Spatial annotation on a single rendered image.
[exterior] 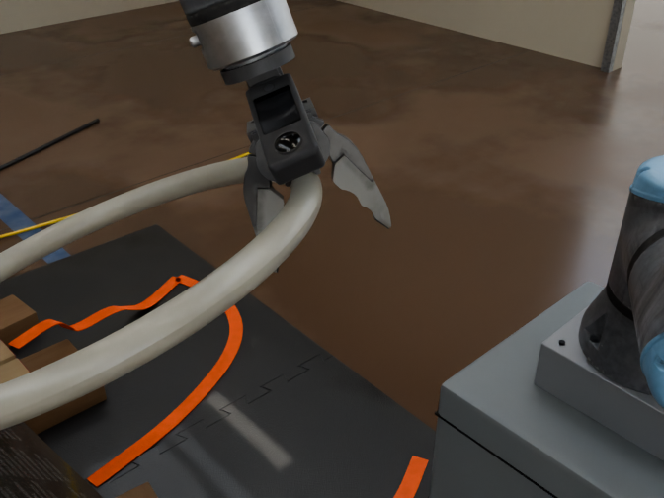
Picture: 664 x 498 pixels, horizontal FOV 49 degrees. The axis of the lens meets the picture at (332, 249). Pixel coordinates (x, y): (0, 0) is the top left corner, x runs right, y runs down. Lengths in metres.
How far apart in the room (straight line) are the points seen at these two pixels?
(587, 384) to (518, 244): 2.09
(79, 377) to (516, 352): 0.76
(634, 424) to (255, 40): 0.68
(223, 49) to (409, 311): 2.04
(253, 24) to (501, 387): 0.64
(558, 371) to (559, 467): 0.13
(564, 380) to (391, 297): 1.69
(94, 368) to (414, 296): 2.24
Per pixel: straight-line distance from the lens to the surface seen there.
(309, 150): 0.61
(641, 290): 0.84
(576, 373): 1.04
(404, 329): 2.54
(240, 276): 0.55
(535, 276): 2.91
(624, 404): 1.02
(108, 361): 0.52
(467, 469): 1.13
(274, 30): 0.67
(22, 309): 2.68
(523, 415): 1.04
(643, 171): 0.93
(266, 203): 0.71
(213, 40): 0.67
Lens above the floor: 1.56
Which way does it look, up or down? 32 degrees down
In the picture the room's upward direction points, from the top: straight up
